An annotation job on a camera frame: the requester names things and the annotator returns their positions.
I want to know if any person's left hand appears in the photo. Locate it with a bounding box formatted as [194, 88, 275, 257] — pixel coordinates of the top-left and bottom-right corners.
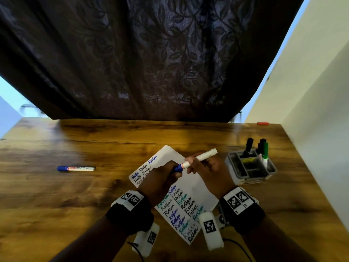
[136, 160, 183, 208]

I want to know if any person's right hand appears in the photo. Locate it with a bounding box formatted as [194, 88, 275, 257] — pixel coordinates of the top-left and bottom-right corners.
[184, 153, 238, 200]

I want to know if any white marker with blue cap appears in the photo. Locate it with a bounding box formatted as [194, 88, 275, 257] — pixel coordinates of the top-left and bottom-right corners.
[57, 166, 95, 172]
[172, 148, 218, 173]

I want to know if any person's right forearm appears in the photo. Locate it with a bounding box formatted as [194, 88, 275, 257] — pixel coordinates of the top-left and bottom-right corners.
[241, 215, 312, 262]

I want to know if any person's left forearm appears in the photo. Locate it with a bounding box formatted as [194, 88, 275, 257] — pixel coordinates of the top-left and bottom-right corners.
[50, 215, 129, 262]

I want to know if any white sheet with handwriting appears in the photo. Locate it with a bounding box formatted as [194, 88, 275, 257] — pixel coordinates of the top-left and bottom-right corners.
[129, 145, 220, 245]

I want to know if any grey desk organizer tray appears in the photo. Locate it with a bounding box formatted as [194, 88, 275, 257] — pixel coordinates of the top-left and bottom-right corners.
[225, 149, 278, 186]

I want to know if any black marker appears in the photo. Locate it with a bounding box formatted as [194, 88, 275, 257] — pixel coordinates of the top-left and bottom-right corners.
[241, 138, 254, 158]
[256, 138, 267, 156]

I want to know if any black wristband with tag markers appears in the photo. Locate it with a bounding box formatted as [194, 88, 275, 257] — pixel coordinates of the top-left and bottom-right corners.
[105, 189, 155, 238]
[218, 186, 266, 235]

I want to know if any green marker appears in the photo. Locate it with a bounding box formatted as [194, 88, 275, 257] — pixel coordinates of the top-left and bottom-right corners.
[262, 142, 269, 169]

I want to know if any dark leaf-patterned curtain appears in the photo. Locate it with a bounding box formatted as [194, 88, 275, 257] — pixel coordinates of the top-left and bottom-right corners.
[0, 0, 306, 122]

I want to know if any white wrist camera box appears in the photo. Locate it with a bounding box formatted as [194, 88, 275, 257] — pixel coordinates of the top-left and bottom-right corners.
[132, 222, 161, 257]
[199, 211, 225, 251]

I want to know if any black cable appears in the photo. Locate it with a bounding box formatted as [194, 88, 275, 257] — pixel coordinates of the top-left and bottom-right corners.
[222, 238, 253, 262]
[127, 241, 145, 262]

